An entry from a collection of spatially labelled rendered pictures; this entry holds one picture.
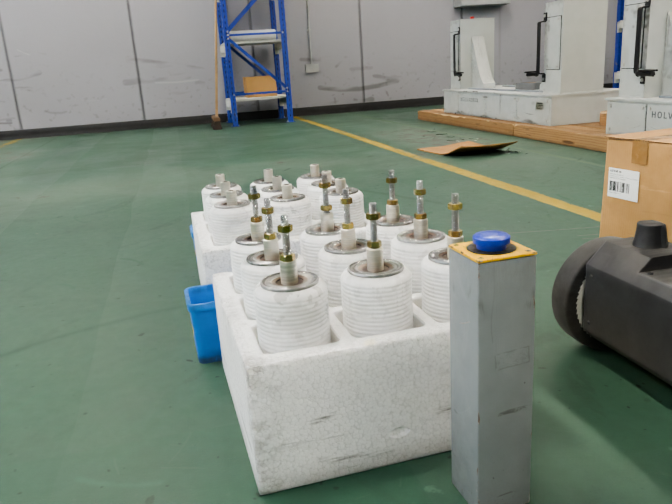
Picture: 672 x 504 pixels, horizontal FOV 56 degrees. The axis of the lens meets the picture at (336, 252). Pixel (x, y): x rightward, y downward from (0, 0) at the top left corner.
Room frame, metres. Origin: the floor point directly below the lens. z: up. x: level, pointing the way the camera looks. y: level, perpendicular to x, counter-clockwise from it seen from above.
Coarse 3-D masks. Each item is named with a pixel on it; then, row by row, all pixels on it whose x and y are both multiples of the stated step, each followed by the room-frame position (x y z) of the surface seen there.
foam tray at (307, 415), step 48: (240, 336) 0.78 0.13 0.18; (336, 336) 0.77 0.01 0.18; (384, 336) 0.75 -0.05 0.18; (432, 336) 0.75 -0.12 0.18; (240, 384) 0.77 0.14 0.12; (288, 384) 0.70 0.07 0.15; (336, 384) 0.71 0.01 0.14; (384, 384) 0.73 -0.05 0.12; (432, 384) 0.75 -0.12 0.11; (288, 432) 0.70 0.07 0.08; (336, 432) 0.71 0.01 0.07; (384, 432) 0.73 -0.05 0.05; (432, 432) 0.75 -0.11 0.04; (288, 480) 0.69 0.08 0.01
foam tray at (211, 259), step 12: (192, 216) 1.54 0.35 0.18; (204, 216) 1.57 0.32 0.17; (204, 228) 1.40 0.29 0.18; (264, 228) 1.37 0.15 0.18; (360, 228) 1.31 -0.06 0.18; (204, 240) 1.29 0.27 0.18; (204, 252) 1.21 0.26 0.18; (216, 252) 1.22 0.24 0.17; (228, 252) 1.22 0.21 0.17; (300, 252) 1.26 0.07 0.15; (204, 264) 1.21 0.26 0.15; (216, 264) 1.22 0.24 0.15; (228, 264) 1.22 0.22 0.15; (204, 276) 1.23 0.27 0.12
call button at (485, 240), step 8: (480, 232) 0.67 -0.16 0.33; (488, 232) 0.67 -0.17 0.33; (496, 232) 0.67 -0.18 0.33; (504, 232) 0.67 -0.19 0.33; (480, 240) 0.65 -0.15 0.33; (488, 240) 0.65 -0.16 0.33; (496, 240) 0.65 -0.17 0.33; (504, 240) 0.65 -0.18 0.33; (480, 248) 0.66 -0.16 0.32; (488, 248) 0.65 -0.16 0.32; (496, 248) 0.65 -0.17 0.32; (504, 248) 0.65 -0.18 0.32
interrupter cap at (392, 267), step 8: (352, 264) 0.83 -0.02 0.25; (360, 264) 0.83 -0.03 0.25; (384, 264) 0.82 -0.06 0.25; (392, 264) 0.82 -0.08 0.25; (400, 264) 0.81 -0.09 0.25; (352, 272) 0.79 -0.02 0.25; (360, 272) 0.79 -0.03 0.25; (368, 272) 0.79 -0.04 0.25; (376, 272) 0.79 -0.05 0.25; (384, 272) 0.78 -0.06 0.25; (392, 272) 0.78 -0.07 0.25; (400, 272) 0.79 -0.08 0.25
